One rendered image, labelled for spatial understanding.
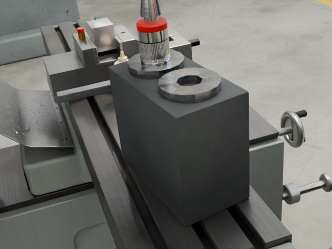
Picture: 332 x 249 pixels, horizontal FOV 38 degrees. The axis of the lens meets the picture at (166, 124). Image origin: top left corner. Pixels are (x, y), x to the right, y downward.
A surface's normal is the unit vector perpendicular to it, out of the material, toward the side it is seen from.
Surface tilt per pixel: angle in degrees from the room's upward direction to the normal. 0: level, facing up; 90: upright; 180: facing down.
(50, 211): 90
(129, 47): 90
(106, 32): 90
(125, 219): 0
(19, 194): 0
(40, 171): 90
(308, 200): 0
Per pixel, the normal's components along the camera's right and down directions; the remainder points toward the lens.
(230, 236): -0.09, -0.86
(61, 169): 0.32, 0.45
